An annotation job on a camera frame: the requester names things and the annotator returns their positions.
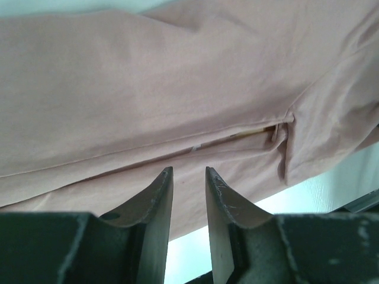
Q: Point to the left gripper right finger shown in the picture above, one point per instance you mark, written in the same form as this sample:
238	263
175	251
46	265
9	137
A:
250	245

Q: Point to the pink t-shirt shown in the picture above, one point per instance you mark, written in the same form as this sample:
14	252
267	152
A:
269	93

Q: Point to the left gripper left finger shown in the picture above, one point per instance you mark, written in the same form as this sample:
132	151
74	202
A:
128	244

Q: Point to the aluminium frame rail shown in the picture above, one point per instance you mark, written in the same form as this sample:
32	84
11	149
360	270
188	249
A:
363	203

